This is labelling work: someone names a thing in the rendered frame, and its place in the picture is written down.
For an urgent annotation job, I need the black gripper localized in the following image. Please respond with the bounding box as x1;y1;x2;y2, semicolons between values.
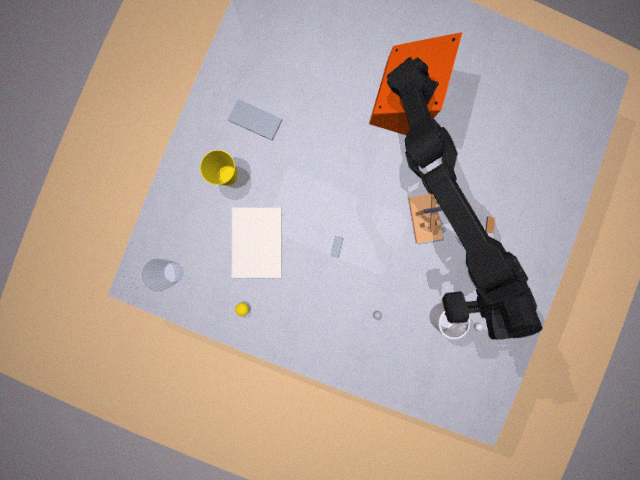
442;288;537;324

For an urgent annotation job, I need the tan wooden bar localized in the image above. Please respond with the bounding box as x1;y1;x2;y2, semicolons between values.
485;216;495;233

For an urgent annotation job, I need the wooden catapult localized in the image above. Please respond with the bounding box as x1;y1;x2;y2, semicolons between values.
408;190;443;243

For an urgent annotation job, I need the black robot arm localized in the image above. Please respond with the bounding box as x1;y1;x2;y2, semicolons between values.
387;57;542;340

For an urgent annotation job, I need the yellow ball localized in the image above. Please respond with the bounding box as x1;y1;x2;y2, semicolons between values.
235;303;248;316

